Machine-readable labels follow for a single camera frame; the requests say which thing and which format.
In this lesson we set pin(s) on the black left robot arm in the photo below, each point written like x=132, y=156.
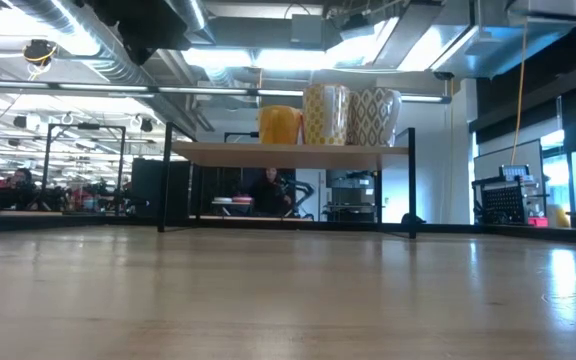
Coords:
x=143, y=25

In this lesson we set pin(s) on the wooden shelf black legs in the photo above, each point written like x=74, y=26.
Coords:
x=288, y=155

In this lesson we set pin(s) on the yellow patterned mug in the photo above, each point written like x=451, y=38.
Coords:
x=325, y=115

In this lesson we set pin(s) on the long ceiling light bar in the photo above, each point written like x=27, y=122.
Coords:
x=203, y=90

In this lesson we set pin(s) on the red plate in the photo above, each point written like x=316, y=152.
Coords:
x=242, y=199

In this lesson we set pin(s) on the white plate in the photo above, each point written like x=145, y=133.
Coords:
x=222, y=200

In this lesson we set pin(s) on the rectangular metal duct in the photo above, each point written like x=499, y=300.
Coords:
x=468, y=45

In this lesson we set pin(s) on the yellow container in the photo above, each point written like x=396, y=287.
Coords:
x=560, y=217

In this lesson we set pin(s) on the silver spiral ventilation duct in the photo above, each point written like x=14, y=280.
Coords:
x=128, y=75

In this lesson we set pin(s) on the orange mug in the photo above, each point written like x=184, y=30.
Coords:
x=278, y=125

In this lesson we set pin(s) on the black aluminium table frame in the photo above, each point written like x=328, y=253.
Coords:
x=68, y=222

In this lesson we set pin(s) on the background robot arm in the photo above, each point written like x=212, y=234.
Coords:
x=304, y=192

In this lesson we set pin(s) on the patterned mug pink rim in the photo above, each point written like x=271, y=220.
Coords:
x=370, y=117

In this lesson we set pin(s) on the person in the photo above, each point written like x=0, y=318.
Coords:
x=270, y=195
x=18, y=180

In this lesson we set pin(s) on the black cabinet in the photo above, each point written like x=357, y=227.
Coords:
x=148, y=190

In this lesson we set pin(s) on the black metal rack frame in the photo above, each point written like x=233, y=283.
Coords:
x=88, y=126

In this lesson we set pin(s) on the grey shelf unit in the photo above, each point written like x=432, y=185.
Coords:
x=353, y=195

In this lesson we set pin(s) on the small background table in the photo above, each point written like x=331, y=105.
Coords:
x=232, y=205

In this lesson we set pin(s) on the grey junction box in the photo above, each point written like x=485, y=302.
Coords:
x=307, y=30

